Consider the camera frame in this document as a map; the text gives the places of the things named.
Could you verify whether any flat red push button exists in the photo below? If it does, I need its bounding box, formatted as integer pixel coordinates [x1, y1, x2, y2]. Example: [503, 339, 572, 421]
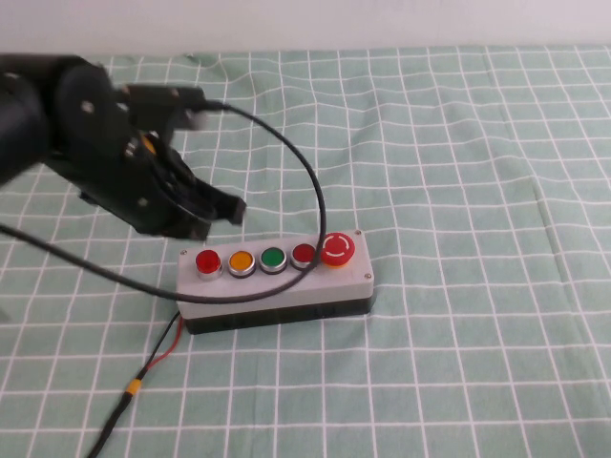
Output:
[290, 242, 319, 272]

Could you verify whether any red indicator light button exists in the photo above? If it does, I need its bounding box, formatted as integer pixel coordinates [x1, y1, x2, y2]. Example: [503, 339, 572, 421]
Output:
[195, 249, 224, 281]

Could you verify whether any black red power cable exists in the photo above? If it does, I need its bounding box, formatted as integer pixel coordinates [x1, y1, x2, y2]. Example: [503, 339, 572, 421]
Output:
[83, 312, 185, 458]

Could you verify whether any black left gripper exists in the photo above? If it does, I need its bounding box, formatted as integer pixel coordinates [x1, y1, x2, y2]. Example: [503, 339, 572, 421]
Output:
[78, 128, 248, 241]

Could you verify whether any red mushroom emergency stop button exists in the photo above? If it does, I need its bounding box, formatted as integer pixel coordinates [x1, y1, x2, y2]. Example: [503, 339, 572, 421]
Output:
[318, 232, 357, 270]

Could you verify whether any grey black button switch box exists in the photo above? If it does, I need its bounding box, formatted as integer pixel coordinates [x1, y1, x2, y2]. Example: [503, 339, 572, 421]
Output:
[175, 229, 376, 337]

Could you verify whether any black camera cable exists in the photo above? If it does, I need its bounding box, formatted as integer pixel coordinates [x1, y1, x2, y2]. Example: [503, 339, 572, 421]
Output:
[0, 99, 328, 305]

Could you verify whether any green white checked tablecloth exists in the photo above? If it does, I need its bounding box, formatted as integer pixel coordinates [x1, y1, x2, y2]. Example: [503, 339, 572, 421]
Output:
[0, 45, 611, 458]

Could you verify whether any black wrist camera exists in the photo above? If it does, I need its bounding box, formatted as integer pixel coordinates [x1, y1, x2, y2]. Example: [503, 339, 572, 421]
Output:
[119, 83, 210, 133]

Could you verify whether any yellow push button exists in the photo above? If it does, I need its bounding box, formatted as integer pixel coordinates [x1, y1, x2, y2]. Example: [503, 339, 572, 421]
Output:
[226, 249, 257, 279]

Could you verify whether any green push button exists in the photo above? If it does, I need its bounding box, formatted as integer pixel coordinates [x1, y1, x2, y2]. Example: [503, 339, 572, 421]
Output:
[259, 245, 288, 276]

